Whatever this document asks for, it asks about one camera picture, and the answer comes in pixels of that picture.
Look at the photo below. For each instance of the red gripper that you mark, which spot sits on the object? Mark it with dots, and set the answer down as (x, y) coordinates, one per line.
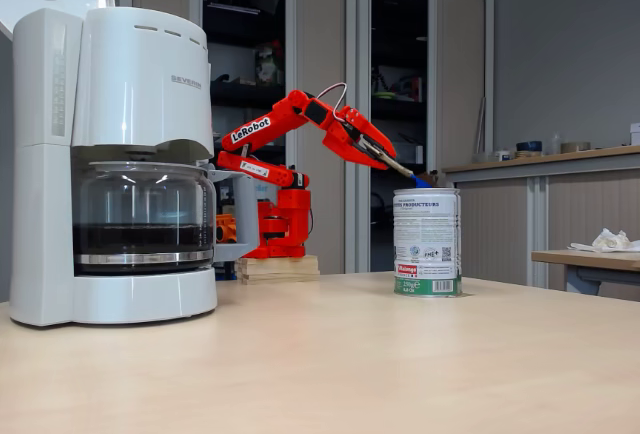
(361, 135)

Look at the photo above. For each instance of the white green coffee tin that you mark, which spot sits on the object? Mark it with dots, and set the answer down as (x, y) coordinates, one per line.
(427, 239)

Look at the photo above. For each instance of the red robot arm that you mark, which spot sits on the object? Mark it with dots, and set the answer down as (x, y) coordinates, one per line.
(280, 124)

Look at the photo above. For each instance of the white coffee maker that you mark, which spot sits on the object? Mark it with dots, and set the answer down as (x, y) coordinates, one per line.
(125, 79)

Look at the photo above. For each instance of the grey leaning rod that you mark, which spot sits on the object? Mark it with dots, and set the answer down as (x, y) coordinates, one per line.
(480, 124)

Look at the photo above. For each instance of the grey tambour door cabinet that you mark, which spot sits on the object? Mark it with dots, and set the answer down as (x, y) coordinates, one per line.
(462, 79)
(320, 29)

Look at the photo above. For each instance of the low grey sideboard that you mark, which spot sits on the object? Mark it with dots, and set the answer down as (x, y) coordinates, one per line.
(500, 219)

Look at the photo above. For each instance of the wooden base block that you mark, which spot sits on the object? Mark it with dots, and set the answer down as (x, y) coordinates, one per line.
(280, 269)

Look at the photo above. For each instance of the dark blue tape roll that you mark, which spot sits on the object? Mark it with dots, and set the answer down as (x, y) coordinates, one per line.
(529, 148)

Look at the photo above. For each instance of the orange plastic clamp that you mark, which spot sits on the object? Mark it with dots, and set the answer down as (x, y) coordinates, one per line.
(226, 229)

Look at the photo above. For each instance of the clear plastic bottle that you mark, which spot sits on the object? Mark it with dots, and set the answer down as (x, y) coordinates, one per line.
(555, 145)

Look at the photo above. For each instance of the beige tape roll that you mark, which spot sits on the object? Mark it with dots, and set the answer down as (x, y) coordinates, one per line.
(575, 147)

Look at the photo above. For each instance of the small wooden table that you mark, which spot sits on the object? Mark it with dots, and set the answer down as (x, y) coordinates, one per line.
(590, 261)

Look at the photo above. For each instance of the crumpled white cloth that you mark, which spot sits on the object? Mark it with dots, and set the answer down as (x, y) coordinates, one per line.
(607, 241)

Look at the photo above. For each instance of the white box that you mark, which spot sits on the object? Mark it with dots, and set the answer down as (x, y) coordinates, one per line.
(635, 134)

